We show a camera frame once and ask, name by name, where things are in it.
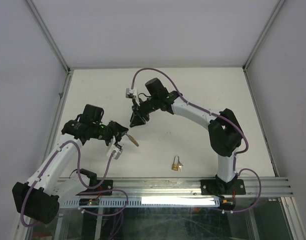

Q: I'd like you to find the aluminium frame post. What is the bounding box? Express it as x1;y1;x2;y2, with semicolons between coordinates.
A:
24;0;70;73
242;0;287;71

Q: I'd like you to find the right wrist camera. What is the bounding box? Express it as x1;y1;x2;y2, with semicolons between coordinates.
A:
125;88;140;105

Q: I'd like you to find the small brass padlock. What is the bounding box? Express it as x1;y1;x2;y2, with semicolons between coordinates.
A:
126;133;139;147

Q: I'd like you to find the right aluminium frame post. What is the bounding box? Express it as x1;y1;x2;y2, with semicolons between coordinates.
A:
242;0;287;71

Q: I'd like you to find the grey slotted cable duct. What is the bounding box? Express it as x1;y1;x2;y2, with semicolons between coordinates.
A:
60;196;220;209

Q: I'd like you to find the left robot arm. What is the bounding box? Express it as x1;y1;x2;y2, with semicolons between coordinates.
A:
12;104;129;228

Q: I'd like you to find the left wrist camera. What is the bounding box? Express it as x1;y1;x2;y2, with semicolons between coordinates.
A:
106;142;123;160

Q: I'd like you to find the brass padlock with keys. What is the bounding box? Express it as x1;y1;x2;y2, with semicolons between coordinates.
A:
171;155;179;171

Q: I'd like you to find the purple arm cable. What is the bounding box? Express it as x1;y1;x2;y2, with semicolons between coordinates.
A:
131;67;263;215
19;139;130;227

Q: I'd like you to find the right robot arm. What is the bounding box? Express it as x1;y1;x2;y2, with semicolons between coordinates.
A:
126;78;242;195

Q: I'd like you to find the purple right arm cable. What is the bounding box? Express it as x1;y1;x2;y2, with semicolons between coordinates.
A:
131;67;263;215

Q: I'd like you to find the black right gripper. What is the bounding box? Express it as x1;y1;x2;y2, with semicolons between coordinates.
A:
130;96;159;128

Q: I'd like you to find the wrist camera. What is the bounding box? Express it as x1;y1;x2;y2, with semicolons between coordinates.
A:
106;142;123;160
125;88;140;105

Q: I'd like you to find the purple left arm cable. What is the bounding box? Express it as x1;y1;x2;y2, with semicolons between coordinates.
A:
19;139;130;227

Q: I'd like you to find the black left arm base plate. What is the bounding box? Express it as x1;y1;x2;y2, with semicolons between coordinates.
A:
77;179;113;196

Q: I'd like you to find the aluminium front rail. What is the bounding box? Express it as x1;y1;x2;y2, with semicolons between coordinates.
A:
57;176;296;198

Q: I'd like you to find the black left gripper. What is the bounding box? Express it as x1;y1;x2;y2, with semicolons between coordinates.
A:
92;120;128;149

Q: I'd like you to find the left aluminium frame post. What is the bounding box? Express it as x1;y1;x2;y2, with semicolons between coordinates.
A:
24;0;70;73

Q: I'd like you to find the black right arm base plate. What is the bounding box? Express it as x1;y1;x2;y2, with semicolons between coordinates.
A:
200;178;246;197

